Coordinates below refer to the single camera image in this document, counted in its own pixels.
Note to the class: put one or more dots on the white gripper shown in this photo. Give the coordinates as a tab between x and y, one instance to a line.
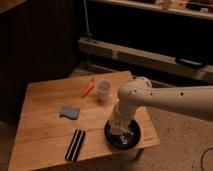
121	116

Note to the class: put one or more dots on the white plastic bottle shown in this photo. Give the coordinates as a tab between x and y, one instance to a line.
115	131

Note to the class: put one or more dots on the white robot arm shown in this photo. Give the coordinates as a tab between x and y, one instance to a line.
193	101

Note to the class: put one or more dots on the dark ceramic bowl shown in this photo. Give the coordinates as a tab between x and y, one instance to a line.
128	139

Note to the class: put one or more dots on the clear plastic cup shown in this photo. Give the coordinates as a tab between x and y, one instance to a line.
102	90

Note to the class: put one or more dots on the orange carrot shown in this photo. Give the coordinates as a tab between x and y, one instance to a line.
88	88

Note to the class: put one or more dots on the blue sponge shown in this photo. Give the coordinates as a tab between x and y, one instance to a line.
69	112

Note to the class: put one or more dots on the black white striped block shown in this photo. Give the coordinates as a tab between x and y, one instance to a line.
75	145

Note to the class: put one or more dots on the wooden table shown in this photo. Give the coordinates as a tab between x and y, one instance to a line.
43	137

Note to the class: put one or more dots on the grey metal beam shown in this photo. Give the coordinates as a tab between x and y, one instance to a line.
143	58

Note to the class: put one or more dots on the vertical metal pole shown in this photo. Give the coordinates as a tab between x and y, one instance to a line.
88	33

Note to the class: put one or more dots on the wooden shelf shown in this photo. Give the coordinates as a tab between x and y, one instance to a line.
164	8

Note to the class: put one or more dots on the black handle on beam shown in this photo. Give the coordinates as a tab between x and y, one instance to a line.
190	64

